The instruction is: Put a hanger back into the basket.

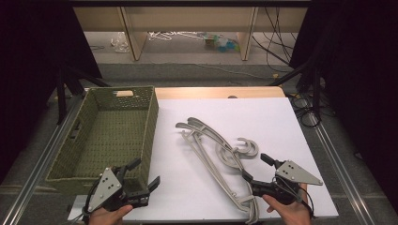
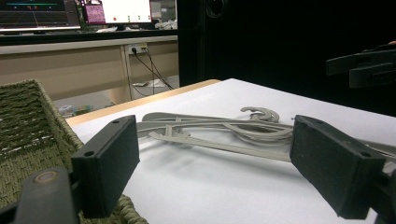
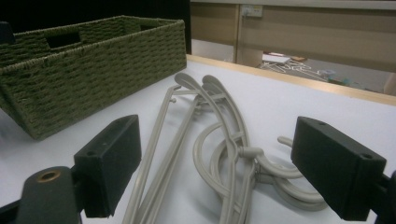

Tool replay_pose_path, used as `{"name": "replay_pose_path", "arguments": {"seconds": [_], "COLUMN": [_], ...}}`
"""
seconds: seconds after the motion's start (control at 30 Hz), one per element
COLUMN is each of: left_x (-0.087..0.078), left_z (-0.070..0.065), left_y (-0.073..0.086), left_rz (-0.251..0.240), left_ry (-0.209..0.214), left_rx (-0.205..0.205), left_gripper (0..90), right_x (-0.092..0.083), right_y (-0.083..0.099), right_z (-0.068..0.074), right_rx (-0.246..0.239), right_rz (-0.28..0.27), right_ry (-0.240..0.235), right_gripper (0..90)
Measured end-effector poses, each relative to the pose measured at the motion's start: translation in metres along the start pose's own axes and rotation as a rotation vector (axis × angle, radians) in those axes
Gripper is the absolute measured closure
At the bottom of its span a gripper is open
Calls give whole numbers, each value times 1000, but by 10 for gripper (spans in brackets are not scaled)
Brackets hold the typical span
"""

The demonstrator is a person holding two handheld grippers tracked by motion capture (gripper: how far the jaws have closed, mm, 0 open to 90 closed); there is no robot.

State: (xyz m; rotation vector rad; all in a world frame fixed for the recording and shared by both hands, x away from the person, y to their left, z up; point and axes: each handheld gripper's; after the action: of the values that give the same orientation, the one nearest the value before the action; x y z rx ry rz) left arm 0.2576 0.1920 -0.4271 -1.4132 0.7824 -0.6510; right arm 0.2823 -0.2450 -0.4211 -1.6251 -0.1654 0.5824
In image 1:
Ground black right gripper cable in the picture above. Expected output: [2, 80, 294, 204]
[271, 175, 315, 218]

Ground pile of coloured plastic things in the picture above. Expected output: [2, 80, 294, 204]
[204, 33, 241, 53]

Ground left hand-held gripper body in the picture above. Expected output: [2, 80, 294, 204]
[84, 165, 151, 217]

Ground person's right hand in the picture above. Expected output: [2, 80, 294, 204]
[262, 183, 313, 225]

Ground wooden shelf unit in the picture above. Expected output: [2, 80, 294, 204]
[72, 6, 309, 62]

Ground clear plastic bag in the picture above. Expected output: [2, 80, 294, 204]
[110, 31, 130, 54]

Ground black curtain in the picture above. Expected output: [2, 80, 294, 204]
[0, 0, 103, 186]
[288, 0, 398, 215]

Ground grey plastic hanger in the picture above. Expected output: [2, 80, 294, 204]
[187, 116, 261, 224]
[175, 122, 257, 225]

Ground black metal stand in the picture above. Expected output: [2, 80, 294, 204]
[55, 60, 113, 126]
[267, 58, 324, 122]

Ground green woven basket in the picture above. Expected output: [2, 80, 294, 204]
[45, 85, 160, 195]

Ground person's left hand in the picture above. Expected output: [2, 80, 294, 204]
[88, 203, 134, 225]

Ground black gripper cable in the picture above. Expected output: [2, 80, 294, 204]
[82, 177, 106, 223]
[271, 175, 315, 218]

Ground coiled black cables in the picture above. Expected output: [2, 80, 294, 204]
[288, 93, 323, 128]

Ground white hangers on floor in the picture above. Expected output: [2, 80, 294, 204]
[147, 30, 205, 42]

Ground white floor cable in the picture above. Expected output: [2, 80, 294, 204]
[156, 61, 278, 81]

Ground black hanging cables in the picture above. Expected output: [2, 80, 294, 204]
[252, 7, 299, 68]

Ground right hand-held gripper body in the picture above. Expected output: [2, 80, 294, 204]
[251, 159, 324, 206]

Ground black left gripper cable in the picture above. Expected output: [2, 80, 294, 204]
[82, 177, 106, 223]

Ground aluminium rail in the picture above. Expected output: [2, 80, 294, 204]
[307, 112, 378, 225]
[0, 90, 91, 225]

